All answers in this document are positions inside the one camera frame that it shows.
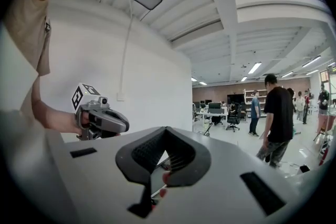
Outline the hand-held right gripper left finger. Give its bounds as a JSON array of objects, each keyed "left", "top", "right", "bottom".
[{"left": 115, "top": 126, "right": 166, "bottom": 186}]

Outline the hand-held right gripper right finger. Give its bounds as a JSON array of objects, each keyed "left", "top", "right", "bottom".
[{"left": 164, "top": 126, "right": 212, "bottom": 187}]

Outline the small grey fisheye camera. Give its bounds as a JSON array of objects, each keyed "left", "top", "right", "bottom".
[{"left": 98, "top": 96, "right": 110, "bottom": 109}]

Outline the white shelving rack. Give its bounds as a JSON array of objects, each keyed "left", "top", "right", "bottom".
[{"left": 243, "top": 88, "right": 269, "bottom": 113}]

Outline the white office desk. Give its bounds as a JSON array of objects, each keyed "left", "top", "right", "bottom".
[{"left": 195, "top": 111, "right": 229, "bottom": 126}]

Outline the person's left forearm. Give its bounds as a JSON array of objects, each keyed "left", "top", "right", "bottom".
[{"left": 30, "top": 77, "right": 82, "bottom": 135}]

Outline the black office chair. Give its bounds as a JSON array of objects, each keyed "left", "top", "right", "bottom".
[{"left": 225, "top": 103, "right": 242, "bottom": 133}]

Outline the person's left hand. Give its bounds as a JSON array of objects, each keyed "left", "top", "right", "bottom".
[{"left": 73, "top": 110, "right": 91, "bottom": 134}]

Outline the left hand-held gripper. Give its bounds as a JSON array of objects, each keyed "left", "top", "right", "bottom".
[{"left": 71, "top": 83, "right": 130, "bottom": 141}]

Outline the person's beige shirt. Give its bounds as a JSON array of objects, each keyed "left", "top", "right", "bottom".
[{"left": 5, "top": 0, "right": 57, "bottom": 113}]

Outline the black wall screen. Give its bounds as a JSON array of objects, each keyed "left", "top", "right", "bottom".
[{"left": 227, "top": 94, "right": 245, "bottom": 104}]

